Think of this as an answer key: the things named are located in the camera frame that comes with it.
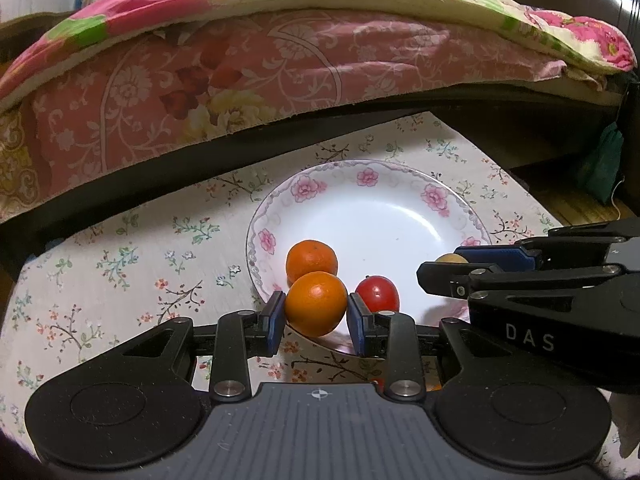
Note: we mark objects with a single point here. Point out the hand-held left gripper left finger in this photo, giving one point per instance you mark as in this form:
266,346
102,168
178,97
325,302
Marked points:
275,321

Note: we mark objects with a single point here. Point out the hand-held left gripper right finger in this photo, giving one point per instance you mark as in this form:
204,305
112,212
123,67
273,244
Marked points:
356,324

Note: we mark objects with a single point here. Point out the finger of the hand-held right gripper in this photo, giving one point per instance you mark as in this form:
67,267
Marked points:
500,256
440,277

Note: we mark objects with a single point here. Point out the brown longan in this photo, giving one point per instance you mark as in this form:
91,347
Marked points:
451,259

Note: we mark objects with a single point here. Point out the orange mandarin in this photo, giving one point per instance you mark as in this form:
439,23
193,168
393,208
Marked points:
311,257
316,305

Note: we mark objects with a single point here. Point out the white floral rimmed plate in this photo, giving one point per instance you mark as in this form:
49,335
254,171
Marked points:
370,220

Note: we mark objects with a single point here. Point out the red tomato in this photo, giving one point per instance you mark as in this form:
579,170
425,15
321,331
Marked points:
379,294

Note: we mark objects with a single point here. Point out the green cloth bag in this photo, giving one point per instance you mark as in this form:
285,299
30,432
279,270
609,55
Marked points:
602,160

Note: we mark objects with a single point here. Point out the white floral tablecloth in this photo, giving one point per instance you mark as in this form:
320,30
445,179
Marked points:
125,260

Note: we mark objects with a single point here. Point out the pink patterned blanket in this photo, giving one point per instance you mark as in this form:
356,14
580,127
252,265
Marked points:
250,70

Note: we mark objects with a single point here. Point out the dark bed frame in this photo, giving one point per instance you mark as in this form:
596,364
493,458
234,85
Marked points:
350,125

